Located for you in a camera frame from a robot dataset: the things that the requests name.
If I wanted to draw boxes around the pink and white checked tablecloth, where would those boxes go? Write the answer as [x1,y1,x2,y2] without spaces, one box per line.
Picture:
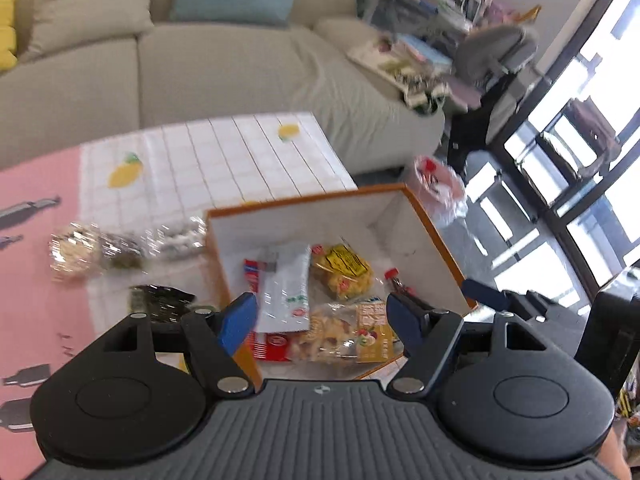
[0,112,401,461]

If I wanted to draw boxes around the dark outdoor chair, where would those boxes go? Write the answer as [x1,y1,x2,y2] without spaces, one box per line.
[562,96,623,178]

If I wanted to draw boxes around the glass sliding door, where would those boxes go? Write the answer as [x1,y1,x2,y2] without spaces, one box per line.
[490,0,640,321]

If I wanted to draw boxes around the black jacket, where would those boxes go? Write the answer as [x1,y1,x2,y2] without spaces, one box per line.
[447,72,526,181]

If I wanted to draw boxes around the red snack packet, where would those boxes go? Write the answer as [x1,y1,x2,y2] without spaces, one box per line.
[243,258,292,363]

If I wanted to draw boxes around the grey office chair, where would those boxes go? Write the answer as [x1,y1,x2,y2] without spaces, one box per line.
[445,22,541,116]

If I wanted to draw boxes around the person's right forearm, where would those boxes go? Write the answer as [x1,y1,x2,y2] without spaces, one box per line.
[595,427,632,480]

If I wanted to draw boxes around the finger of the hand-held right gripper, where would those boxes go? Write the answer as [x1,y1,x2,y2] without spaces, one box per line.
[461,279,591,322]

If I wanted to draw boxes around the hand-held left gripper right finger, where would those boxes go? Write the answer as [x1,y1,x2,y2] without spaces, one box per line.
[387,294,553,396]

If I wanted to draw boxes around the beige pillow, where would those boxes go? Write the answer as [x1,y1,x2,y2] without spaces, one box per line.
[20,0,155,61]

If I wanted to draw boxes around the red and white plastic bag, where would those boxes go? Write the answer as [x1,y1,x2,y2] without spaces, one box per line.
[404,155,469,228]

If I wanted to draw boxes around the stack of books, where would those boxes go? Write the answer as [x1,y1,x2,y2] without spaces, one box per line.
[395,32,453,68]

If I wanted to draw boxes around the clear bag of dark candies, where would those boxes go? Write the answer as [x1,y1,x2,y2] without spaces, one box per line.
[145,216,208,262]

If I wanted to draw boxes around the beige sofa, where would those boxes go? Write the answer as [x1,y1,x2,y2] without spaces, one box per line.
[0,0,446,186]

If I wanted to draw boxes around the clear bag of beige snacks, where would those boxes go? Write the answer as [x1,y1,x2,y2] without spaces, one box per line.
[48,223,148,283]

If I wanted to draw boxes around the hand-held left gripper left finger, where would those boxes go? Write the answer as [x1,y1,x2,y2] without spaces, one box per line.
[92,292,258,395]

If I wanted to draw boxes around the yellow snack packet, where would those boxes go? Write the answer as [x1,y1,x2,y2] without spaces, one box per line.
[310,243,375,302]

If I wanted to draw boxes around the dark green snack packet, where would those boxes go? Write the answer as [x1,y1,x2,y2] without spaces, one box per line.
[128,284,197,324]

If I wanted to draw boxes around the clear bag of cookies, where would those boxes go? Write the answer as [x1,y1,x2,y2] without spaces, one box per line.
[292,300,403,365]

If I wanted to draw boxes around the yellow pillow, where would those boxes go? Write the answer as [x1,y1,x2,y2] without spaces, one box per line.
[0,0,21,72]

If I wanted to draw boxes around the white snack packet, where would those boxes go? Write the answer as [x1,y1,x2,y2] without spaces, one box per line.
[256,241,312,333]

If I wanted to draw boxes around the orange cardboard box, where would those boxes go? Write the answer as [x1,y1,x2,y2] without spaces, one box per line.
[204,183,479,392]

